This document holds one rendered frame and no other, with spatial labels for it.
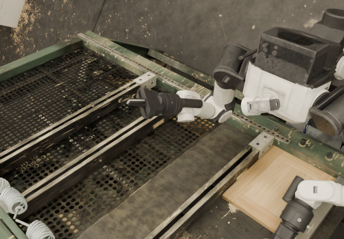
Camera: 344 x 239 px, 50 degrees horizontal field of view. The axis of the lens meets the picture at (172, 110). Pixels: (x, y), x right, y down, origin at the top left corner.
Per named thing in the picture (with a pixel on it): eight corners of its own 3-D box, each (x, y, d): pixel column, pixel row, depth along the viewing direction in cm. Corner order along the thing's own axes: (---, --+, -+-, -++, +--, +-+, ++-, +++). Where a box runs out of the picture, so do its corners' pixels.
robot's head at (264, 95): (252, 92, 132) (239, 100, 126) (278, 89, 125) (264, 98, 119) (257, 109, 133) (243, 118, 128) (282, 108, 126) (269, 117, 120)
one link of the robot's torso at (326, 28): (329, 5, 153) (311, 13, 142) (361, 14, 146) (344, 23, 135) (310, 66, 168) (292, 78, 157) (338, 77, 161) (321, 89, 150)
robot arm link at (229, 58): (221, 64, 155) (224, 42, 144) (241, 70, 154) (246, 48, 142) (212, 85, 150) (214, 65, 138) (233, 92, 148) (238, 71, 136)
